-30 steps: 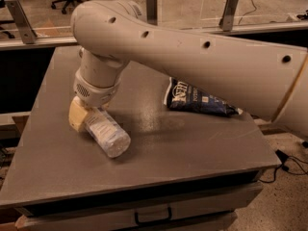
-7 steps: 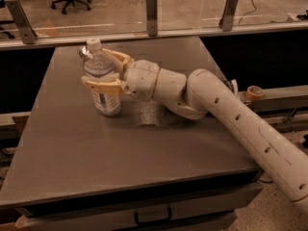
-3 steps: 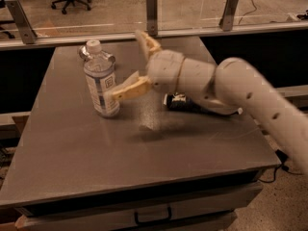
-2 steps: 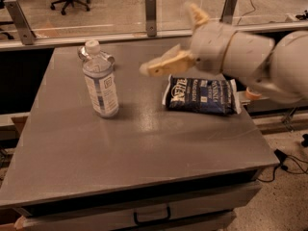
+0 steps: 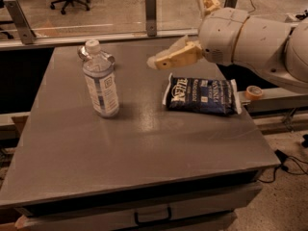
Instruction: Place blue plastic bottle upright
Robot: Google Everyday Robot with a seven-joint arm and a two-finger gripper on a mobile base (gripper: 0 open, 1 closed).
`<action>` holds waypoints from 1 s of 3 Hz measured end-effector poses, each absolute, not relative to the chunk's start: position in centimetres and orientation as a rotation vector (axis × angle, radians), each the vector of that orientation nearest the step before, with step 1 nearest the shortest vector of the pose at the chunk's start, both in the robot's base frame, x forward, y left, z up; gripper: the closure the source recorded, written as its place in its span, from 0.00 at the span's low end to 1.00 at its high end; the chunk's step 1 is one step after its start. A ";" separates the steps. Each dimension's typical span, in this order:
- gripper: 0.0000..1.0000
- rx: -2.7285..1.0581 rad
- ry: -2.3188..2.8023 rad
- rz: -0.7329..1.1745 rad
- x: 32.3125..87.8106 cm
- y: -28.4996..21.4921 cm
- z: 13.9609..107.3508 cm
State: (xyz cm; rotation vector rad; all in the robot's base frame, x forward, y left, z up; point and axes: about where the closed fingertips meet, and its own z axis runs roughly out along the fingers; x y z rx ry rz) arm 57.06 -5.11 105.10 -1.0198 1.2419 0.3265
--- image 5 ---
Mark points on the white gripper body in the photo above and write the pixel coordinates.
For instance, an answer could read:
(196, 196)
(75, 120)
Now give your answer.
(220, 36)

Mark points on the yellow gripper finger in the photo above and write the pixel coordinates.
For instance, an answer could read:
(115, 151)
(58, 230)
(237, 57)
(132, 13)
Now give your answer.
(182, 52)
(207, 6)

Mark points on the clear blue plastic water bottle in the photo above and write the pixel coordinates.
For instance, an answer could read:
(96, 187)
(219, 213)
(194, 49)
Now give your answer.
(100, 77)

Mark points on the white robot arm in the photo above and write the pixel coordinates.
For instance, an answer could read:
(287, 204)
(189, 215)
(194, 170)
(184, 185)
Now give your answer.
(275, 51)

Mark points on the dark blue snack bag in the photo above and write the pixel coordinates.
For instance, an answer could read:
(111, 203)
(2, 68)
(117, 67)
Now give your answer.
(203, 96)

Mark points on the orange tape roll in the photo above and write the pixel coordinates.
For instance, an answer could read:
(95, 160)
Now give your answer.
(253, 93)

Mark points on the grey metal drawer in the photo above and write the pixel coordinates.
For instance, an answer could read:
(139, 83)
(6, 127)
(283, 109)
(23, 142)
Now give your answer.
(211, 210)

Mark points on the middle metal glass bracket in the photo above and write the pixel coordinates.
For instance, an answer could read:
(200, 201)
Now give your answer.
(150, 15)

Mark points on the left metal glass bracket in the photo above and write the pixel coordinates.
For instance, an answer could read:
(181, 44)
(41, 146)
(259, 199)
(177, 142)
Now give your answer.
(26, 35)

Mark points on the black drawer handle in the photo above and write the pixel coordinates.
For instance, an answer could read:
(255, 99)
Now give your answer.
(147, 218)

